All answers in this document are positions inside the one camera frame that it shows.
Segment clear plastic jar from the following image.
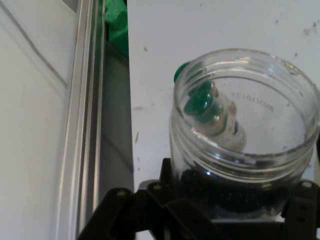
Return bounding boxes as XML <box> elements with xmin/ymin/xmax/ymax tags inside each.
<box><xmin>169</xmin><ymin>48</ymin><xmax>320</xmax><ymax>222</ymax></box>

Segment black seeds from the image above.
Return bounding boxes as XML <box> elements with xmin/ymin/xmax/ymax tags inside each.
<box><xmin>179</xmin><ymin>168</ymin><xmax>291</xmax><ymax>217</ymax></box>

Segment white wall cable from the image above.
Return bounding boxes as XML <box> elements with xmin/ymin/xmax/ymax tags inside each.
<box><xmin>0</xmin><ymin>3</ymin><xmax>69</xmax><ymax>88</ymax></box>

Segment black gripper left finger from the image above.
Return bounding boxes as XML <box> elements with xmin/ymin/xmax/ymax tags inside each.
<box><xmin>76</xmin><ymin>157</ymin><xmax>226</xmax><ymax>240</ymax></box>

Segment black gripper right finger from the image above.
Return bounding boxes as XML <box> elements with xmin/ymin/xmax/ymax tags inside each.
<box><xmin>279</xmin><ymin>129</ymin><xmax>320</xmax><ymax>240</ymax></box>

